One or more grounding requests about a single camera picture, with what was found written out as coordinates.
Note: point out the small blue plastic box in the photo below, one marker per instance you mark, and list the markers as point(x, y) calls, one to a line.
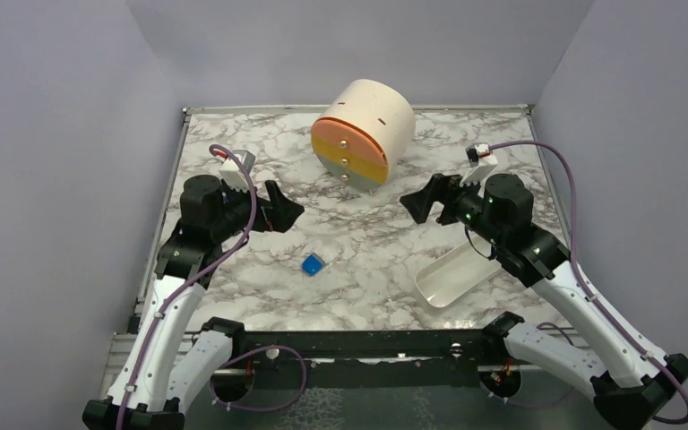
point(312, 264)

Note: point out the round beige drawer cabinet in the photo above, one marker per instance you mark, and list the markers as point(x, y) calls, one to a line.
point(361, 136)

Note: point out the black metal base rail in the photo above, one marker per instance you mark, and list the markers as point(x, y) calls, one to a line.
point(362, 359)

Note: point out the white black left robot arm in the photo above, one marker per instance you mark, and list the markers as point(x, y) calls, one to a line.
point(155, 387)

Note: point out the white rectangular plastic tray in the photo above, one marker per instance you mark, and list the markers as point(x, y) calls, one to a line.
point(449, 277)

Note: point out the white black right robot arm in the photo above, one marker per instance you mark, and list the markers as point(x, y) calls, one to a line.
point(627, 378)

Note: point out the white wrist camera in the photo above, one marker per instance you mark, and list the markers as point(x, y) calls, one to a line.
point(231, 173)
point(482, 162)

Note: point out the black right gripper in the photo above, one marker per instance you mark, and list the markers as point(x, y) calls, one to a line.
point(438, 188)

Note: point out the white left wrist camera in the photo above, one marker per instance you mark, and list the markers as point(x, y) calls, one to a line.
point(231, 173)

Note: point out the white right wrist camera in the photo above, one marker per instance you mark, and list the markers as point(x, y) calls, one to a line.
point(482, 162)

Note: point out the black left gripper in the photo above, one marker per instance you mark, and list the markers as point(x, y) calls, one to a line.
point(277, 214)

